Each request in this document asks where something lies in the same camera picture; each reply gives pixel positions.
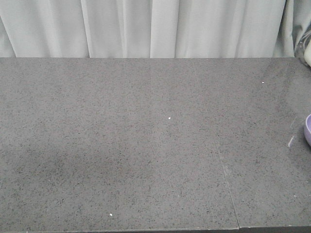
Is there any purple bowl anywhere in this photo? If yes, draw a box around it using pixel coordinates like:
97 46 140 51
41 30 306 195
304 115 311 146

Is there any white pleated curtain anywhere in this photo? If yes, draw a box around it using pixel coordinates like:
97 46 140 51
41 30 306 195
0 0 311 58

